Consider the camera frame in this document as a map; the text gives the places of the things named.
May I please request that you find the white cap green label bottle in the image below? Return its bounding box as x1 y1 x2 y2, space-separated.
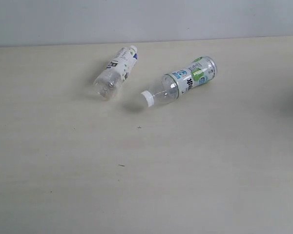
141 56 217 107

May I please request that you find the white blue label bottle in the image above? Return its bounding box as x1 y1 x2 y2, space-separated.
93 45 138 100

